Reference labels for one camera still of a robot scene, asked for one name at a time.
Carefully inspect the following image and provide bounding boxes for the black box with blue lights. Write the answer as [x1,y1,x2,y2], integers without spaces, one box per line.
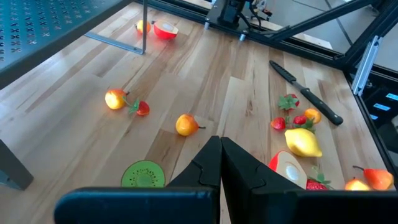
[360,71,398,169]

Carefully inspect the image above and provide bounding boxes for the perforated metal shelf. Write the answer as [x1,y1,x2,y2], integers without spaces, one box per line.
[0,0,149,191]

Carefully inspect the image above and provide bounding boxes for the yellow toy lemon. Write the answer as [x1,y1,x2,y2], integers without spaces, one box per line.
[284,128,323,158]

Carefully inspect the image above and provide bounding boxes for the black kitchen knife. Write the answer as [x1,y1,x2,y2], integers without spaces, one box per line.
[269,60,345,127]

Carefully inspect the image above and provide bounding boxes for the toy kiwi half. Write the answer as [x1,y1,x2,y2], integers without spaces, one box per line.
[120,159,167,189]

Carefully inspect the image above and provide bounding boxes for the red toy apple half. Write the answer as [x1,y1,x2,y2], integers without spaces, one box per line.
[151,19,180,40]
[268,150,308,190]

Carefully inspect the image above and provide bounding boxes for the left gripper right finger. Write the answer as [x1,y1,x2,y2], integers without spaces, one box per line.
[221,136,398,224]

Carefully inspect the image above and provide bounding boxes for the silver frame bracket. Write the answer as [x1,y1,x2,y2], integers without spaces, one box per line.
[351,35,382,96]

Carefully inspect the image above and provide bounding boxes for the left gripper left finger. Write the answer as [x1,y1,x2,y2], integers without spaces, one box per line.
[53,136,223,224]

